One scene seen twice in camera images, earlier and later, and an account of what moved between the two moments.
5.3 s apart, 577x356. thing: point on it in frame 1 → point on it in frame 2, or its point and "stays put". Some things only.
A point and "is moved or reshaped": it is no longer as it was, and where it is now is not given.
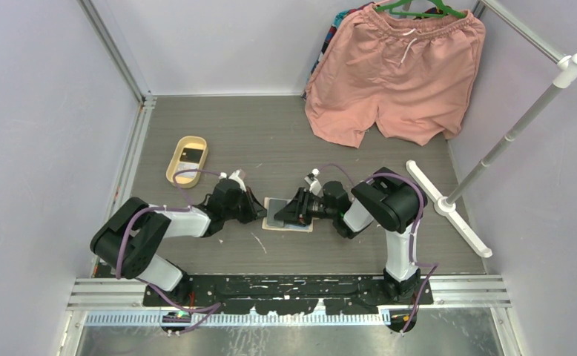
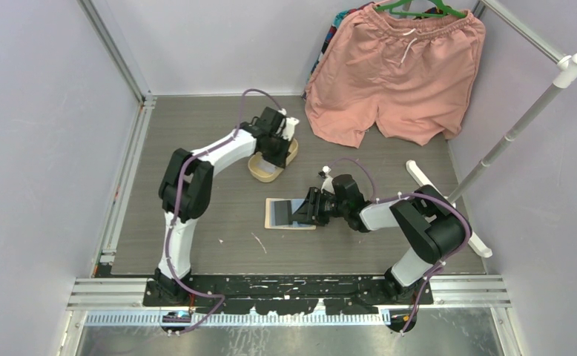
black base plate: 287,294 stays put
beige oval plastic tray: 190,153 is moved or reshaped
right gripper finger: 293,209 → 311,206
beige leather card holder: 273,205 stays put
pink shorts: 413,75 stays put
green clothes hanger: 446,10 stays put
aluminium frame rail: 147,100 stays put
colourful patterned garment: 342,16 stays put
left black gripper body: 242,208 → 278,142
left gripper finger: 252,216 → 269,154
